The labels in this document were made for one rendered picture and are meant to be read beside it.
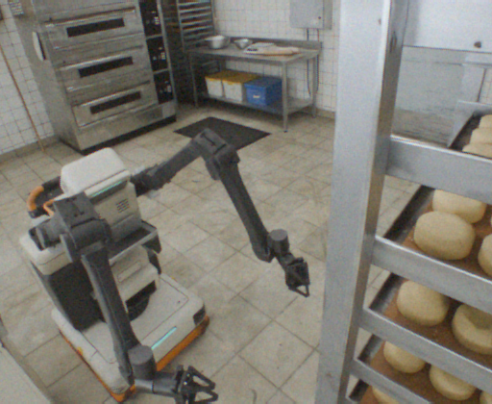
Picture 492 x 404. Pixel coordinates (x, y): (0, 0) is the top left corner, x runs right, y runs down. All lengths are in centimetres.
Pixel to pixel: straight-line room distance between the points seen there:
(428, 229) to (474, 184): 9
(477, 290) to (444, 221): 8
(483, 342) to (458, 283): 10
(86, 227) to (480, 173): 77
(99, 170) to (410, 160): 115
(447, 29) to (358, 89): 6
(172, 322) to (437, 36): 177
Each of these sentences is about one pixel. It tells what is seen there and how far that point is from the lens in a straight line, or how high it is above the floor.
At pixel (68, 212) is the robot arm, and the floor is 129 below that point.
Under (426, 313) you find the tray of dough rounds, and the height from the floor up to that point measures 142.
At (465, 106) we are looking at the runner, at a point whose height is 151.
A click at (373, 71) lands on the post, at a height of 166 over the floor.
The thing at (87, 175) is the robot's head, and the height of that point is 118.
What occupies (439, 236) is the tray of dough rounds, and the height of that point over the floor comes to 151.
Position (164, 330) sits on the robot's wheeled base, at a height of 27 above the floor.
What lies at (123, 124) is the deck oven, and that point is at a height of 24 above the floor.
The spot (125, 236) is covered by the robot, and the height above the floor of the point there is 88.
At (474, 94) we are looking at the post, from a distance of 68.
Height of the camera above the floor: 171
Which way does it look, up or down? 33 degrees down
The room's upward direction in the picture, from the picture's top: 5 degrees counter-clockwise
